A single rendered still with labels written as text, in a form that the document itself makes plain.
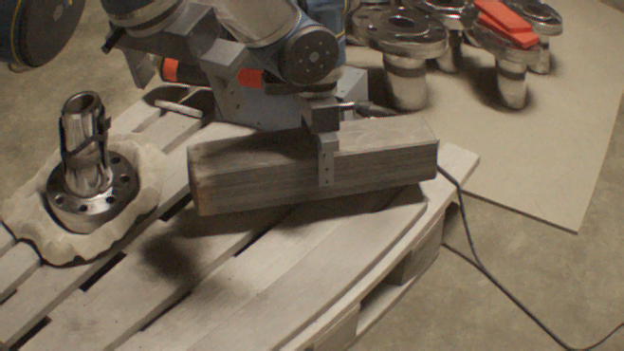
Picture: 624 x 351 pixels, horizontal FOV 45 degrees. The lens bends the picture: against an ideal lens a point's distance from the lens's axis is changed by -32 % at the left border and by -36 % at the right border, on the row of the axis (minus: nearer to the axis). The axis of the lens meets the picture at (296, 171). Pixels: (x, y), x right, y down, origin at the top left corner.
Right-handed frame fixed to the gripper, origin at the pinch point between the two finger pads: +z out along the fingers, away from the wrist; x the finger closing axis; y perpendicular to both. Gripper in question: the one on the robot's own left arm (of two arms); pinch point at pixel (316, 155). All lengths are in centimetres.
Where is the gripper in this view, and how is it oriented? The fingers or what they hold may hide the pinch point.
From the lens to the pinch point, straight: 193.9
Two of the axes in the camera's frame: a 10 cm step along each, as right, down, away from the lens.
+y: 9.7, -1.4, 1.9
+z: 0.2, 8.4, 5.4
